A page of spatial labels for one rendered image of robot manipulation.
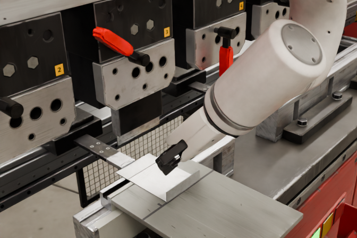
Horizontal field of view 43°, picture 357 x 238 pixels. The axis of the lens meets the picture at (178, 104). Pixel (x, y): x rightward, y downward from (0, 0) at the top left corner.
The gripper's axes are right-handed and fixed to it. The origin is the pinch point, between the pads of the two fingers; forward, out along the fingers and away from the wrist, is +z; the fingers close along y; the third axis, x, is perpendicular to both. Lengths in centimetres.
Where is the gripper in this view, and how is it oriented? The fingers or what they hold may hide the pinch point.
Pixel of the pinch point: (178, 155)
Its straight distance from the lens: 77.1
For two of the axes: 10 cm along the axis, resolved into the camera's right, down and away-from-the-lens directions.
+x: 5.8, 8.0, -1.8
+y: -6.8, 3.4, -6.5
